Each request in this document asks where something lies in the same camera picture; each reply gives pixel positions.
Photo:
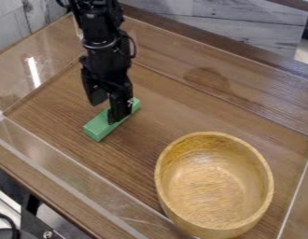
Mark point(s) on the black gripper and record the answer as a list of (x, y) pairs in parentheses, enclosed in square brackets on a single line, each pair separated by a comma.
[(104, 74)]

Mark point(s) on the green rectangular block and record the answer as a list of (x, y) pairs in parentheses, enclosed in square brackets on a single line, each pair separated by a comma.
[(97, 128)]

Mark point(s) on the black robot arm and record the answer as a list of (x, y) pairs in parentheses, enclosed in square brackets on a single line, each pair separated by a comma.
[(99, 18)]

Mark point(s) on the brown wooden bowl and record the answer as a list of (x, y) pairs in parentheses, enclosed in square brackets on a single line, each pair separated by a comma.
[(214, 185)]

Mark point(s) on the clear acrylic tray walls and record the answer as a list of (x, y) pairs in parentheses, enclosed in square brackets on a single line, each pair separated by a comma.
[(201, 83)]

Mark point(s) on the black table leg bracket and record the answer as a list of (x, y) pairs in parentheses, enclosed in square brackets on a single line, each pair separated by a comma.
[(32, 225)]

